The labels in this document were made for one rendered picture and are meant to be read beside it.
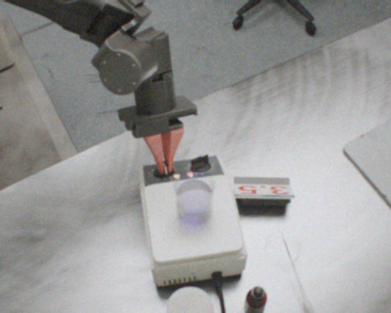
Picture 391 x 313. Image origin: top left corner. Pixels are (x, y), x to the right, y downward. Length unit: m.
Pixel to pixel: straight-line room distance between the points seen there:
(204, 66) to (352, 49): 1.07
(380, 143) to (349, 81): 0.16
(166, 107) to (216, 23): 1.57
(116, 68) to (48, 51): 1.62
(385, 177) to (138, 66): 0.45
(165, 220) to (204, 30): 1.59
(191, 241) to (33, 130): 0.86
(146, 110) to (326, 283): 0.36
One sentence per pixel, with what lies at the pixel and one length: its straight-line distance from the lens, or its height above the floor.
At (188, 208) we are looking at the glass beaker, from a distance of 0.65.
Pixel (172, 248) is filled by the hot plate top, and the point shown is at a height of 0.84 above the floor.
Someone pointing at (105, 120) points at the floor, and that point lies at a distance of 1.93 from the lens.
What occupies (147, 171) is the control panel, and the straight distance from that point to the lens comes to 0.81.
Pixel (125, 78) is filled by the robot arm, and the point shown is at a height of 1.00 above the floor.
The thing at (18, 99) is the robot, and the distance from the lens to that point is 1.57.
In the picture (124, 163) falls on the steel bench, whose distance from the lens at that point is 0.87.
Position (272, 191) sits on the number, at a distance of 0.81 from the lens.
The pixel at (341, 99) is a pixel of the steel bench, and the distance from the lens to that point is 0.98.
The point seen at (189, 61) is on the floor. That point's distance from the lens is 2.09.
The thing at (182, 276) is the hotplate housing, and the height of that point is 0.79.
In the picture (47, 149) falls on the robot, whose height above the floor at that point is 0.36.
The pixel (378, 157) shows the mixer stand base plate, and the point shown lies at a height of 0.76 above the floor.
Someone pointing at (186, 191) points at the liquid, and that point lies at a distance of 0.68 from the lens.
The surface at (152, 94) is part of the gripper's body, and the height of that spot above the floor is 0.93.
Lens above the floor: 1.46
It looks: 54 degrees down
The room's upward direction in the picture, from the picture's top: 1 degrees counter-clockwise
